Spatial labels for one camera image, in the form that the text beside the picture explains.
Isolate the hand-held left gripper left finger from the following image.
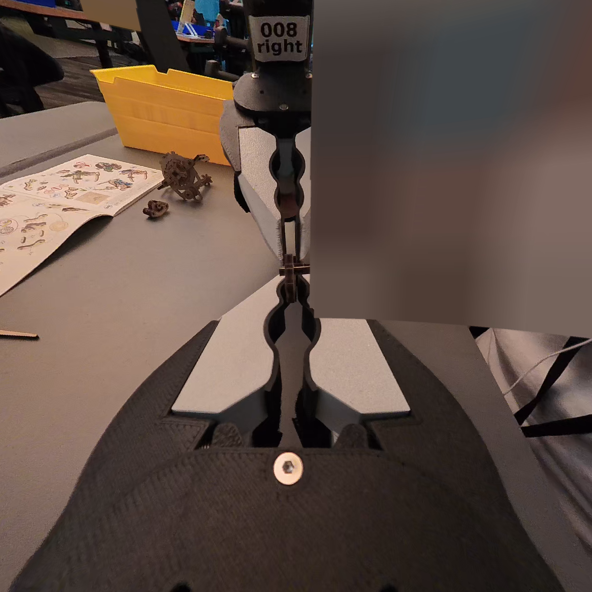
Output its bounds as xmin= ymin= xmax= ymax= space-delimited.
xmin=171 ymin=274 xmax=290 ymax=433

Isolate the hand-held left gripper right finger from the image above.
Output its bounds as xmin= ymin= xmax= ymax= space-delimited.
xmin=296 ymin=277 xmax=412 ymax=438

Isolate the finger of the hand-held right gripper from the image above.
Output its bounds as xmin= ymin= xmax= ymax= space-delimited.
xmin=294 ymin=127 xmax=312 ymax=260
xmin=237 ymin=126 xmax=291 ymax=261

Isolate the small tan wooden model part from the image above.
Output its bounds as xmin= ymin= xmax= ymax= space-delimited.
xmin=279 ymin=253 xmax=311 ymax=275

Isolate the round wooden gear model assembly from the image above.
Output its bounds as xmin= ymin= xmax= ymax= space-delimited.
xmin=156 ymin=151 xmax=214 ymax=204

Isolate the black dumbbell rack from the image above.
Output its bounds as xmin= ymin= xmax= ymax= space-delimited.
xmin=205 ymin=23 xmax=250 ymax=83

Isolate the yellow plastic bin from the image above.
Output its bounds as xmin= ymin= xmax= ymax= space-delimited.
xmin=90 ymin=65 xmax=235 ymax=166

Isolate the black table leg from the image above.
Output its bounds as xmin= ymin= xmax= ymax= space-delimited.
xmin=135 ymin=0 xmax=190 ymax=73

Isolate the beige board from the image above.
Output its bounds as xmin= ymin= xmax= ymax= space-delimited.
xmin=80 ymin=0 xmax=142 ymax=32

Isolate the illustrated instruction booklet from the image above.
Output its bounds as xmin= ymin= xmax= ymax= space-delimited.
xmin=0 ymin=154 xmax=165 ymax=297

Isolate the person's grey shirt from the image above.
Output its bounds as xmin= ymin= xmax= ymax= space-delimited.
xmin=475 ymin=327 xmax=592 ymax=592

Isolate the dark chair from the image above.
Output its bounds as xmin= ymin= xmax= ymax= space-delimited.
xmin=0 ymin=22 xmax=65 ymax=119

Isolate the thin white cable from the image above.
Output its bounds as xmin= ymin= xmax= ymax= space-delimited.
xmin=503 ymin=339 xmax=592 ymax=395

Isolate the black lanyard strap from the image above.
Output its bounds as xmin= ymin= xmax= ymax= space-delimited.
xmin=468 ymin=326 xmax=592 ymax=438

